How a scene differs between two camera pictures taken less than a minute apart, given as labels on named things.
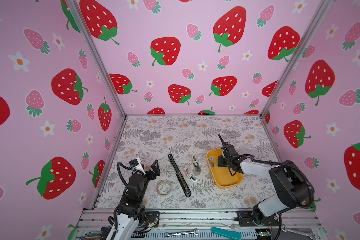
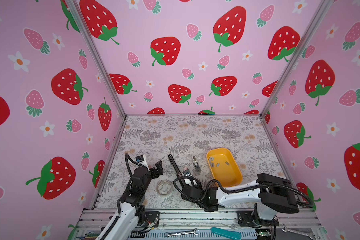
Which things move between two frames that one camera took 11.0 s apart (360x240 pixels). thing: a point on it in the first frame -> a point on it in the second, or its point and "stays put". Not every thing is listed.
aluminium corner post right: [325, 6] stays put
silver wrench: [167, 234] stays put
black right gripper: [219, 160] -> [197, 187]
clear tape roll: [163, 187] stays put
